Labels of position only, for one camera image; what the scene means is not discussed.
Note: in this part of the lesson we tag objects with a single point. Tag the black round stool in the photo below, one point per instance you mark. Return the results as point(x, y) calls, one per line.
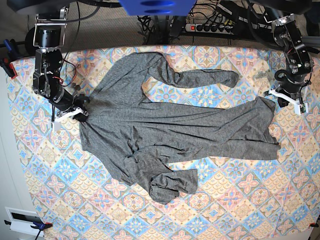
point(29, 42)

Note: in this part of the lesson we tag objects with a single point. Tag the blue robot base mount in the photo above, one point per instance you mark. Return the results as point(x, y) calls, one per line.
point(157, 7)

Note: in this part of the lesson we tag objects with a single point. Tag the red blue table clamp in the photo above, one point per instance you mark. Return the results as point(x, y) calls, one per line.
point(13, 54)

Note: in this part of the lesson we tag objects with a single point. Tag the white wall outlet box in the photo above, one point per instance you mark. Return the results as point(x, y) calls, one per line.
point(22, 220)

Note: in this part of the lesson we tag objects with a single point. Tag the black power strip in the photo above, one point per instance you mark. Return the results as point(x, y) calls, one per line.
point(208, 28)

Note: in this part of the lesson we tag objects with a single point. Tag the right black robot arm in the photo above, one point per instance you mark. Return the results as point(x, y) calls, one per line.
point(49, 37)

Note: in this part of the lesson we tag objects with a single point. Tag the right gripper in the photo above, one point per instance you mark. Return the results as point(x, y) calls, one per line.
point(65, 106)

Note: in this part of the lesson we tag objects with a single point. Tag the grey t-shirt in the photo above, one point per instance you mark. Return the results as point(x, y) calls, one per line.
point(136, 138)

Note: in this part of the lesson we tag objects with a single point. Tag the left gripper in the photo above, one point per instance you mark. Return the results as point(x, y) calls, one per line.
point(289, 90)

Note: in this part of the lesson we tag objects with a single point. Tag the orange blue corner clamp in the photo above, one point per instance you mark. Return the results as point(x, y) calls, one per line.
point(40, 227)

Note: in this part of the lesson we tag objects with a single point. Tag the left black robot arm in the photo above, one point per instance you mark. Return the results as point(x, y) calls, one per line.
point(287, 36)

